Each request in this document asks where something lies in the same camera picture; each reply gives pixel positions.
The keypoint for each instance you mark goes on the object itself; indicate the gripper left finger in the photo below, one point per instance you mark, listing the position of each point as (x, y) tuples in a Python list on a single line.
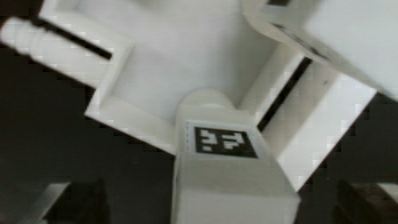
[(71, 204)]

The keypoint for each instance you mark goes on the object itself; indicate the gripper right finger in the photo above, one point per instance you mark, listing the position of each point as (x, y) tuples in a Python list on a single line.
[(366, 203)]

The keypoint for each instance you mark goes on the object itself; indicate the white chair seat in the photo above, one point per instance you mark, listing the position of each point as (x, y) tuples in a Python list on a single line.
[(189, 71)]

